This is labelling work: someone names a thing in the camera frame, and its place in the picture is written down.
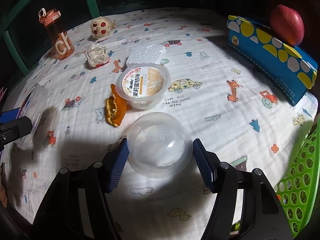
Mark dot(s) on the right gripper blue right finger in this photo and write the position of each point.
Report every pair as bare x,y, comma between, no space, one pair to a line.
206,170

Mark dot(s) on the blue yellow tissue box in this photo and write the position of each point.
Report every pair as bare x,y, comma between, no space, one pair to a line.
292,69

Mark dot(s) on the red apple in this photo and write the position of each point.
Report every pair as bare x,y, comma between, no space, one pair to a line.
287,24

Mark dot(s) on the green window frame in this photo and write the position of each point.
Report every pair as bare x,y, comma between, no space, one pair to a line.
24,39

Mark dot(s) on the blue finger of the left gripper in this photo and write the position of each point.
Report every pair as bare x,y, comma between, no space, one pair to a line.
15,129
9,115

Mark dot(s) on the small plush strawberry toy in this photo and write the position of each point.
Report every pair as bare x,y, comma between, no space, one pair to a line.
101,27

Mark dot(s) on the white cartoon print tablecloth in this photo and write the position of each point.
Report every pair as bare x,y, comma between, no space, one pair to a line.
214,93

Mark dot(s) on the green mesh trash basket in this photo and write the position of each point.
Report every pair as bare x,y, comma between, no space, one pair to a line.
298,190

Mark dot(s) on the orange water bottle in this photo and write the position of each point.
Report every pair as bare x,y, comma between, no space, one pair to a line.
58,36

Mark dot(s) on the orange peel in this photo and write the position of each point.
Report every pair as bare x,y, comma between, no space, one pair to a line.
116,108

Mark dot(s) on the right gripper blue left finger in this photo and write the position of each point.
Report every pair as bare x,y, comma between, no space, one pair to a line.
119,158

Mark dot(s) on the jelly cup with label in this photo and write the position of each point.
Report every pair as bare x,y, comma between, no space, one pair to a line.
143,86

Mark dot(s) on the clear plastic dome lid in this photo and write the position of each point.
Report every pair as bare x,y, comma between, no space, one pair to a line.
159,145

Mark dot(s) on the white paper ball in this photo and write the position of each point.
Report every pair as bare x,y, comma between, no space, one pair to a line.
97,55

